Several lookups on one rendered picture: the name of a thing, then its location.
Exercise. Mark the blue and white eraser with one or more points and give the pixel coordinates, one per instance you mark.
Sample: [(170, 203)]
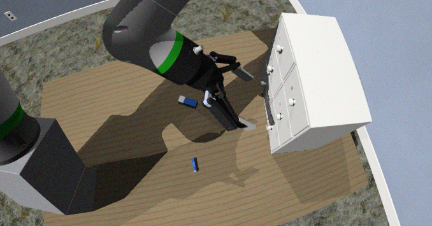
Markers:
[(187, 101)]

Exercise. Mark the white chest of drawers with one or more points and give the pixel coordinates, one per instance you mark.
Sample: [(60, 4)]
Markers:
[(334, 98)]

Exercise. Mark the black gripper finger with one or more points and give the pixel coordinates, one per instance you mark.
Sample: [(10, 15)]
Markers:
[(231, 60), (222, 110)]

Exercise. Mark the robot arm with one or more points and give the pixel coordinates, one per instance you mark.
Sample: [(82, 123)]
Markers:
[(137, 32)]

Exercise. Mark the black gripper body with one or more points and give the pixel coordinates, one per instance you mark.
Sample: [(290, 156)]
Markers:
[(203, 80)]

